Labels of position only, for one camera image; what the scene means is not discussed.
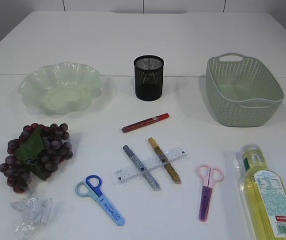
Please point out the pink purple safety scissors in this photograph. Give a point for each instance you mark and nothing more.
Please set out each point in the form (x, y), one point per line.
(209, 175)

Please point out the purple artificial grape bunch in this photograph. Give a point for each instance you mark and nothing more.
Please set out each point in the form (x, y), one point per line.
(38, 151)

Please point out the clear plastic sheet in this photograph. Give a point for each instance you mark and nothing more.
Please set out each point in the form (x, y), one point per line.
(34, 215)

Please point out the yellow drink bottle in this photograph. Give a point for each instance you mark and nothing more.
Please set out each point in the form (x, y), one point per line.
(263, 195)

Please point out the red marker pen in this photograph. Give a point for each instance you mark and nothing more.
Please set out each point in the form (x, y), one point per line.
(145, 122)

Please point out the silver glitter pen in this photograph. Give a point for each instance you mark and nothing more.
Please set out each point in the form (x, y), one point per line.
(141, 167)

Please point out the black mesh pen holder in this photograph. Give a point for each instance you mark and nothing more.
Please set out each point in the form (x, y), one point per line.
(148, 77)

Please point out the gold glitter pen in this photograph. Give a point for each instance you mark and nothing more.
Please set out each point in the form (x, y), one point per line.
(167, 165)

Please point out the clear plastic ruler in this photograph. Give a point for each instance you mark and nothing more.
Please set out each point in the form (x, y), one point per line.
(130, 172)

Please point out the pale green wavy plate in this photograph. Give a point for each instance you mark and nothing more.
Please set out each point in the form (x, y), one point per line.
(61, 88)

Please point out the green woven plastic basket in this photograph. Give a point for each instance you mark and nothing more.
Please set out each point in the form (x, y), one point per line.
(241, 90)

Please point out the blue safety scissors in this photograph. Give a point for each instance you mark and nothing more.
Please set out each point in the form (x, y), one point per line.
(86, 189)

